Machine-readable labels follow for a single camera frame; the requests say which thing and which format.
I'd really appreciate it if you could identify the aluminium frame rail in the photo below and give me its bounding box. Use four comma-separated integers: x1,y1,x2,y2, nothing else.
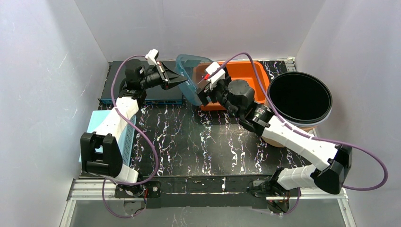
58,58,358,227

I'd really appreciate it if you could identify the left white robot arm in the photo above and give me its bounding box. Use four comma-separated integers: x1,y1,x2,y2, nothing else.
80,55,187,186

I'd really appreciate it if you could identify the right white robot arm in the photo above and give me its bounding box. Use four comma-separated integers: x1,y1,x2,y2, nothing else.
196,79,352,194

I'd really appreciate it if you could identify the dark teal transparent container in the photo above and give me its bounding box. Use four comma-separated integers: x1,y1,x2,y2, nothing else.
175,54,212,106

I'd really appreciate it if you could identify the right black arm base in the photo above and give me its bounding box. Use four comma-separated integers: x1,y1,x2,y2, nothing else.
246,175,301,216

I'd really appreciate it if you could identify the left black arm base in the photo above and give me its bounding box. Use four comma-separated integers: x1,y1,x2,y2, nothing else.
114,181,161,215

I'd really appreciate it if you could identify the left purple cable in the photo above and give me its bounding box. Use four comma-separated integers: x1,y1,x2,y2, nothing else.
102,54,160,219

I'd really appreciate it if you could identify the tan bucket with black liner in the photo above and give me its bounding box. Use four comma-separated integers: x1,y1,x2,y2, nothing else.
267,71,333,133

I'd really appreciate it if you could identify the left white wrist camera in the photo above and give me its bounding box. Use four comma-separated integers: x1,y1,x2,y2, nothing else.
145,49,159,66

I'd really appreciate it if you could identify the orange plastic tray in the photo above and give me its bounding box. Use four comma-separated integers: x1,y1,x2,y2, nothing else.
192,61,270,111

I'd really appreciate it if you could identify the dark blue network switch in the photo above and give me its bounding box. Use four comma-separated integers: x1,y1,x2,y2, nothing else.
99,61,184,105

